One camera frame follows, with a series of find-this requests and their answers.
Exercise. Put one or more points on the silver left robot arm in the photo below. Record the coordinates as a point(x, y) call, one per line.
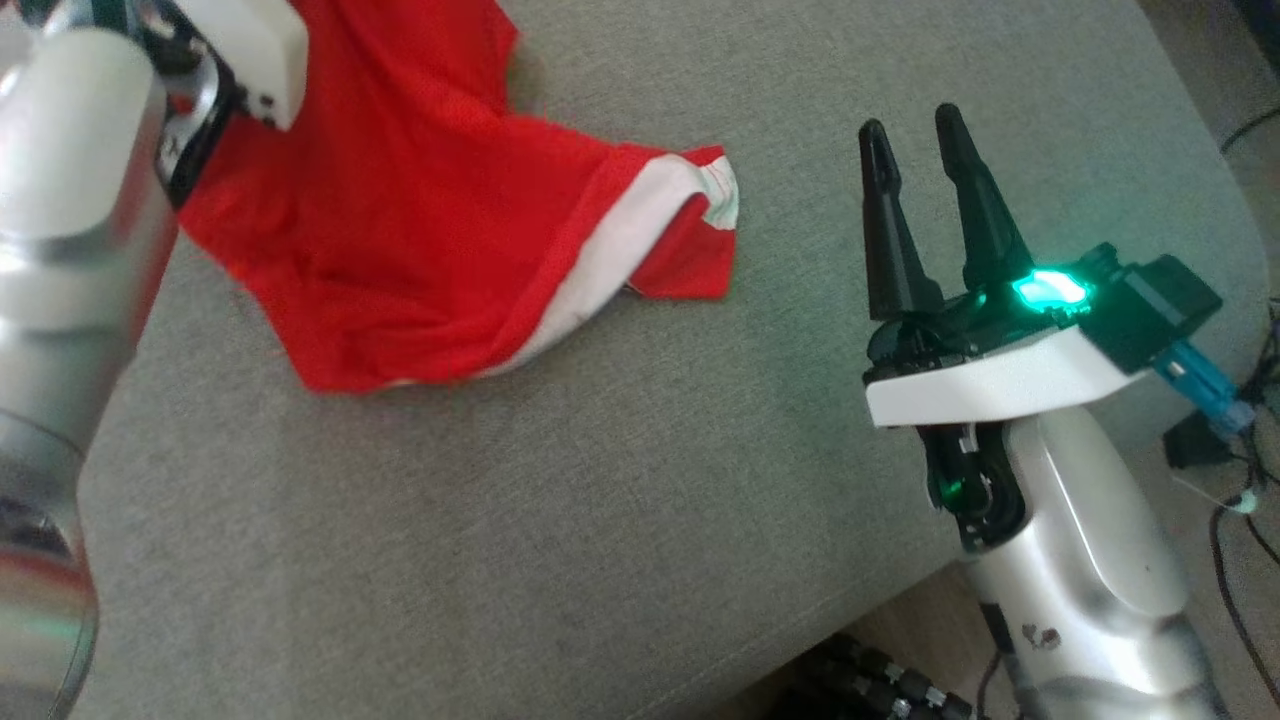
point(70, 300)

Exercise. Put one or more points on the red shorts white waistband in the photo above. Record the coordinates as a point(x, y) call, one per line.
point(420, 220)

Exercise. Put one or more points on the blue right camera connector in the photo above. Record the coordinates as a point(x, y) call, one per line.
point(1205, 390)

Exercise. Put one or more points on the wide grey sofa seat cushion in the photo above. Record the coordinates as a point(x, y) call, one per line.
point(600, 500)

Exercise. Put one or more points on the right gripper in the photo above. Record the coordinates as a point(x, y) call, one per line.
point(1000, 385)

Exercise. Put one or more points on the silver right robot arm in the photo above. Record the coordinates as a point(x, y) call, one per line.
point(1090, 560)

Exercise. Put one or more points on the black power adapter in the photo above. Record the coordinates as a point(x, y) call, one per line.
point(1195, 440)

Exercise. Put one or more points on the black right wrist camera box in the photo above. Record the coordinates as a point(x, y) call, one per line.
point(1160, 300)

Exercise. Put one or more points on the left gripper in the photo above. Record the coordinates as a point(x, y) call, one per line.
point(260, 50)

